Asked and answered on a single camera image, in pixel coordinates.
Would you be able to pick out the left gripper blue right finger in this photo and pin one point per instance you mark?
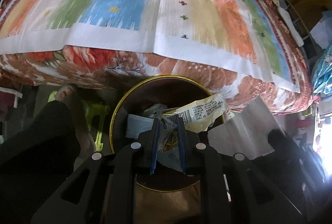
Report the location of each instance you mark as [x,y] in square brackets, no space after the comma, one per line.
[181,131]

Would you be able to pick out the crumpled trash in bin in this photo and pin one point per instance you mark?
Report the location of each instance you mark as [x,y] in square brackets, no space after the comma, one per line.
[137,124]

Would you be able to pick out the round trash bin gold rim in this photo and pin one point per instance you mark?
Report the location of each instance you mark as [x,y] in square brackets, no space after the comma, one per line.
[174,92]

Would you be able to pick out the colourful striped bed mat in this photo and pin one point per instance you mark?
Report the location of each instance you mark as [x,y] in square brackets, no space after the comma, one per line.
[243,36]

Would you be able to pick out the cream snack wrapper with barcode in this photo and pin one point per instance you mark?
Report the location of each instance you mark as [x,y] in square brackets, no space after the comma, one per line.
[197,117]

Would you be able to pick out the blue polka dot cloth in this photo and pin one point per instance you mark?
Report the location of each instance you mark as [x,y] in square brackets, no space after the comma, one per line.
[321,74]

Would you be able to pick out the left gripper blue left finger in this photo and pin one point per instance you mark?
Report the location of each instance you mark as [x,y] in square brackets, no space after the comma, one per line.
[156,134]

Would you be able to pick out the person's foot in sandal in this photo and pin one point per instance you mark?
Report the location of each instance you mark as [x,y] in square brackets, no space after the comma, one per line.
[68,95]

